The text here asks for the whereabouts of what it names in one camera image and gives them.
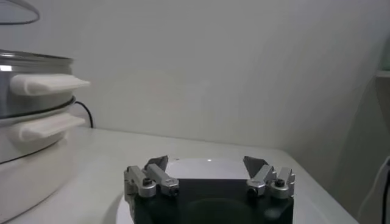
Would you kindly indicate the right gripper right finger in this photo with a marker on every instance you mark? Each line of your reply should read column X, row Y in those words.
column 263, row 178

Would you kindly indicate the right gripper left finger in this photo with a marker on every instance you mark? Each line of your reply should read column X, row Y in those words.
column 163, row 181

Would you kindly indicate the round glass pot lid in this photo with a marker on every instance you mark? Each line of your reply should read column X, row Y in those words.
column 18, row 12

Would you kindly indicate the round white plate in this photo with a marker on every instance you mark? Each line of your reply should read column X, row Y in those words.
column 207, row 169

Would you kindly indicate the white electric cooker base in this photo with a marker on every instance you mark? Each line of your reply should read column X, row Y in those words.
column 30, row 170

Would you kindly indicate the pale green appliance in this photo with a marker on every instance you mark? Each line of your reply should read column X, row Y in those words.
column 386, row 58

